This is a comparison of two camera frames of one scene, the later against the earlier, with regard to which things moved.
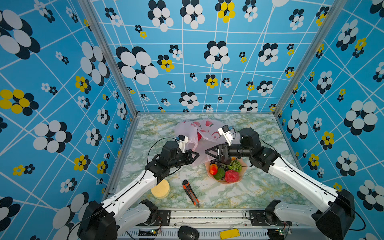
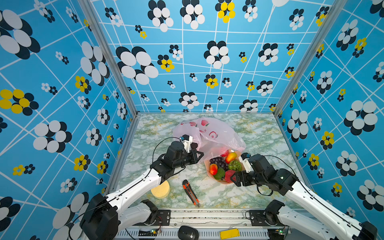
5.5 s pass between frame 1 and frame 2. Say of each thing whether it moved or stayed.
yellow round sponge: stayed
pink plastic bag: stayed
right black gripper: moved
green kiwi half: stayed
